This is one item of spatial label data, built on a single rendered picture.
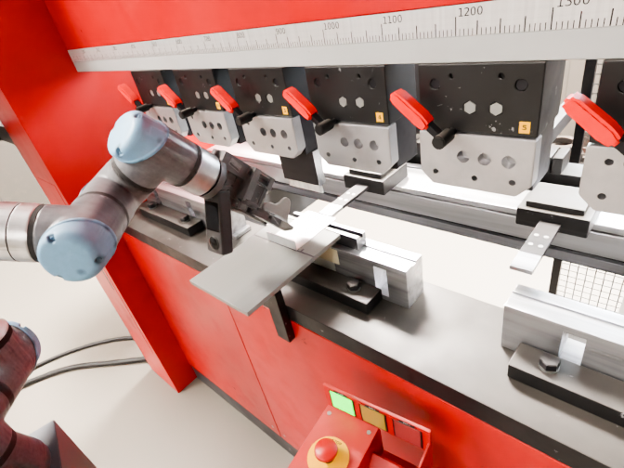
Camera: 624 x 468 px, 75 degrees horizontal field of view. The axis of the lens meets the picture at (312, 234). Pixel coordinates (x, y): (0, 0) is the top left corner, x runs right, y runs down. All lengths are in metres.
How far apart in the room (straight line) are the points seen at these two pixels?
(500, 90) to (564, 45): 0.07
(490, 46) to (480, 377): 0.49
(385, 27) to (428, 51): 0.07
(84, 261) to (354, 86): 0.43
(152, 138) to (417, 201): 0.64
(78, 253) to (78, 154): 0.99
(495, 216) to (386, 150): 0.38
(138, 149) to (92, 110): 0.93
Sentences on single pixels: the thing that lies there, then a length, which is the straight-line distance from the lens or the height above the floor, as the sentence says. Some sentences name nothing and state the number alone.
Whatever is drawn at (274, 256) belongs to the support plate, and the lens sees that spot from 0.83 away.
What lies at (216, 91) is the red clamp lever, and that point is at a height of 1.31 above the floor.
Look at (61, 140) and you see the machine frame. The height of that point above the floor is 1.17.
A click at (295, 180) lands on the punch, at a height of 1.10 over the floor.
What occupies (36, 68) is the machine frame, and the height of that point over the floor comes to 1.38.
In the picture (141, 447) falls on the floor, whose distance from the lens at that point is 1.99.
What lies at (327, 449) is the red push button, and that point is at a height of 0.81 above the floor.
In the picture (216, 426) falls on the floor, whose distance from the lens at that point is 1.88.
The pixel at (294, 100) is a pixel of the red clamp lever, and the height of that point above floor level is 1.30.
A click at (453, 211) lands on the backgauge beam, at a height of 0.95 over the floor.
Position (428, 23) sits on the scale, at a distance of 0.57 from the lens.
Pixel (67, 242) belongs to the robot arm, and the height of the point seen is 1.26.
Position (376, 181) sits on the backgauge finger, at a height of 1.02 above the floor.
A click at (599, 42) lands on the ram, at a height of 1.36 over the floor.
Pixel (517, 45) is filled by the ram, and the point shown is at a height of 1.36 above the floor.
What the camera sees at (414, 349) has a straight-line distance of 0.78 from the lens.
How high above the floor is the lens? 1.47
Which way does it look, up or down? 32 degrees down
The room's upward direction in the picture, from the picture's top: 13 degrees counter-clockwise
